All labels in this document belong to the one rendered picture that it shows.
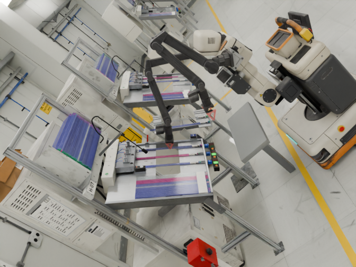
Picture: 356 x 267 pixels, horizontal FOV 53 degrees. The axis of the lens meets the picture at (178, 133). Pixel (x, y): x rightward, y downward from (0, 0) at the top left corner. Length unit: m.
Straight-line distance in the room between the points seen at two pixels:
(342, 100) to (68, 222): 2.03
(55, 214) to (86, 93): 1.47
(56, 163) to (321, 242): 1.81
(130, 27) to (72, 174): 4.91
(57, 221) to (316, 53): 2.01
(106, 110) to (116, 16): 3.56
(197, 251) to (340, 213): 1.05
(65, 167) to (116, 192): 0.38
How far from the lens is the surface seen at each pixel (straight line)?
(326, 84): 2.60
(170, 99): 3.61
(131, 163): 2.65
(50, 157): 2.40
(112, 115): 3.71
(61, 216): 2.55
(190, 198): 2.40
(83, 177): 2.45
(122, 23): 7.03
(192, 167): 2.65
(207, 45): 2.39
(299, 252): 2.73
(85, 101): 3.68
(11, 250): 3.80
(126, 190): 2.51
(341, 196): 2.75
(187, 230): 2.61
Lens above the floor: 2.02
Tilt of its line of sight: 23 degrees down
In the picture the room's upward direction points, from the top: 53 degrees counter-clockwise
